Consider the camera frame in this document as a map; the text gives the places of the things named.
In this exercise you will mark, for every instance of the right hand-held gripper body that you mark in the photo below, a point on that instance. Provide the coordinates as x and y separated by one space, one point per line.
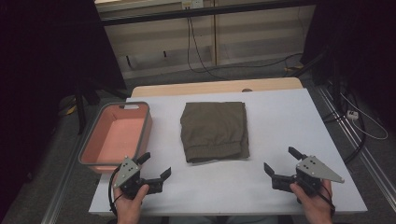
313 169

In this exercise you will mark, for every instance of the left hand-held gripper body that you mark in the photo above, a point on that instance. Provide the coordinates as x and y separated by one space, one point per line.
127 171

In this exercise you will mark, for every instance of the pink basket with grey rim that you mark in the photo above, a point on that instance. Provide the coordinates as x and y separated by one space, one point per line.
121 137

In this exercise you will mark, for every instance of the olive green pants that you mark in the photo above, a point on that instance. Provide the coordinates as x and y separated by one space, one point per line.
214 130

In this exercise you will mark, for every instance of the person's left hand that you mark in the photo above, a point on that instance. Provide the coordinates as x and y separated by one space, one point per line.
129 210

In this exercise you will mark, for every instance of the person's right hand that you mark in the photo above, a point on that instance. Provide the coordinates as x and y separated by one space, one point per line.
316 208

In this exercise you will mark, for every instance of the white table mat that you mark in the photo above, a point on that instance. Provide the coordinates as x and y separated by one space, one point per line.
280 124

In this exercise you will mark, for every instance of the white power adapter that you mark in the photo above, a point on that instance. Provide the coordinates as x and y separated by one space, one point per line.
352 115

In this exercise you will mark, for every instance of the black tripod stand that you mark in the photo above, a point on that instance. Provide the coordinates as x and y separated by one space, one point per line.
81 109

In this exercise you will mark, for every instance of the wooden table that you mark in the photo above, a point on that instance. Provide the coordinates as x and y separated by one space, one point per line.
202 87

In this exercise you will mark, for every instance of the black metal stand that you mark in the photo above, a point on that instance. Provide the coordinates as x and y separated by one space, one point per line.
323 65

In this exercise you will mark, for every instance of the beige cabinet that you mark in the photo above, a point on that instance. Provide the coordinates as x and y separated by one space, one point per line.
249 40

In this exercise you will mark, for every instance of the black curtain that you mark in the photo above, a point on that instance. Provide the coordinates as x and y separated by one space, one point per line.
358 40
43 62

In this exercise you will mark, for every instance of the black horizontal bar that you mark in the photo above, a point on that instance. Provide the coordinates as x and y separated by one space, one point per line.
202 12

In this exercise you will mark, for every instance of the aluminium floor rail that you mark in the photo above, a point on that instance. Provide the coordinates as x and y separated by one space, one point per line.
62 186
351 133

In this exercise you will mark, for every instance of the white wall socket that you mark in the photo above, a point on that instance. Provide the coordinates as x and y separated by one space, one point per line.
192 3

